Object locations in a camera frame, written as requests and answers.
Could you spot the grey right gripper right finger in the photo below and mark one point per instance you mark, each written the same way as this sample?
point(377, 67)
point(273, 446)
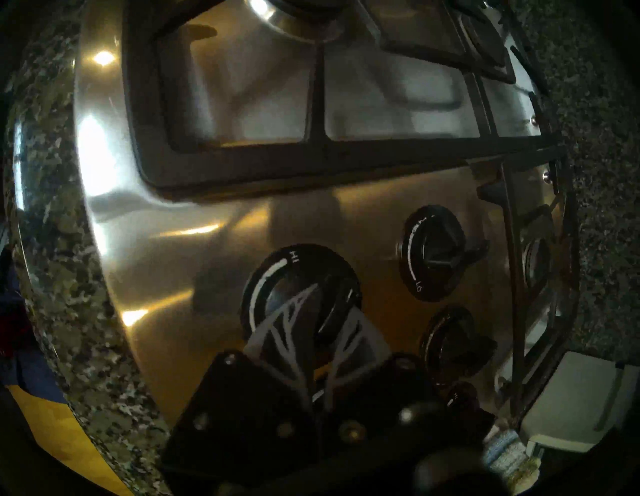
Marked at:
point(370, 395)

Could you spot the white toaster oven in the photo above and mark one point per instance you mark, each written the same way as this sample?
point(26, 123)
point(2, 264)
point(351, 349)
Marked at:
point(575, 400)

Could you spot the large black stove knob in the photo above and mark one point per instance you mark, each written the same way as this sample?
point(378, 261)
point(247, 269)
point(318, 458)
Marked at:
point(280, 280)

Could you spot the black gas stove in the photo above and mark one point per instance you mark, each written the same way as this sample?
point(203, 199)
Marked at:
point(175, 240)

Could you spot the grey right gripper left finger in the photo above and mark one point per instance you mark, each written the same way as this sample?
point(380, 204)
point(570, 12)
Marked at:
point(250, 415)

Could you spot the folded dishcloth stack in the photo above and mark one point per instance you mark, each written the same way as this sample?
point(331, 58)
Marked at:
point(510, 460)

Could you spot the large black burner grate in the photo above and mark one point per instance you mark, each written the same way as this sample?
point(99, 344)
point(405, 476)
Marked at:
point(320, 155)

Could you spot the small black burner grate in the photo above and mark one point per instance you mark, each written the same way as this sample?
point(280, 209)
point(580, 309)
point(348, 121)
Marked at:
point(515, 280)

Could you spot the small black stove knob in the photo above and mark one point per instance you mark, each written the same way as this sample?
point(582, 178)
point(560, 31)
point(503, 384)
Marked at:
point(452, 345)
point(462, 395)
point(430, 250)

